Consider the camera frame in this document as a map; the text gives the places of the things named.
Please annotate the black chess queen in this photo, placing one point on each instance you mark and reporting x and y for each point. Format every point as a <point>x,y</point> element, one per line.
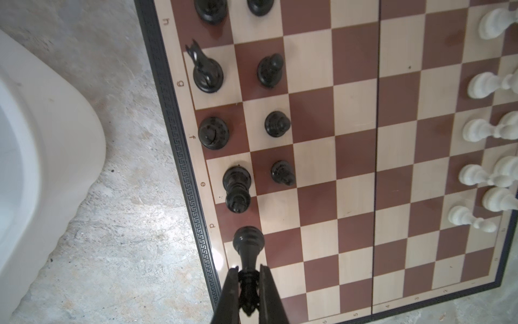
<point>248,242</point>

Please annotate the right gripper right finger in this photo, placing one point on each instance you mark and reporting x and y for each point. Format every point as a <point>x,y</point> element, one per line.
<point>271,309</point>

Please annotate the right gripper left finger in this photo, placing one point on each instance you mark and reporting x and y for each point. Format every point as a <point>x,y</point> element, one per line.
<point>228,307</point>

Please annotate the black chess bishop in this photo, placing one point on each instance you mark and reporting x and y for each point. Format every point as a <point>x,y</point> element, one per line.
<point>213,133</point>

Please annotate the white plastic tray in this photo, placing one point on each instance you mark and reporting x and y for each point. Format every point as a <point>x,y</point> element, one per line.
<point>53,149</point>

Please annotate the black chess king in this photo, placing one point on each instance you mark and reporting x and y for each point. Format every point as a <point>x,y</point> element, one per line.
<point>237,182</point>

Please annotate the black chess knight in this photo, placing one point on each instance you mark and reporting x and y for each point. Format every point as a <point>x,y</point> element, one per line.
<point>207,73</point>

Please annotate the folding chess board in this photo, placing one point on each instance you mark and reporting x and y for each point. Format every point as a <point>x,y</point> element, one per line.
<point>380,136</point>

